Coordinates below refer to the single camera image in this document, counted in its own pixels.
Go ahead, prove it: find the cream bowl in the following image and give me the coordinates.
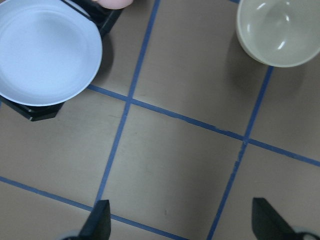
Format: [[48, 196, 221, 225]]
[[235, 0, 320, 68]]

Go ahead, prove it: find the pink plate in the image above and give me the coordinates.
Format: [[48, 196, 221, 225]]
[[95, 0, 133, 10]]

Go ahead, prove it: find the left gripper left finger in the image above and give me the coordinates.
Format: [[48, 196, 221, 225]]
[[78, 200, 111, 240]]

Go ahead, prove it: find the blue plate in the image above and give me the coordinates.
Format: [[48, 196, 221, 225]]
[[0, 0, 103, 107]]

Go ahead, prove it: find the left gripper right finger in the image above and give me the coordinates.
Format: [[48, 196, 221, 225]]
[[251, 197, 299, 240]]

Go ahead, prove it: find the black dish rack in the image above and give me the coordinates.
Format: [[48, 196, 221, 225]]
[[0, 0, 123, 122]]

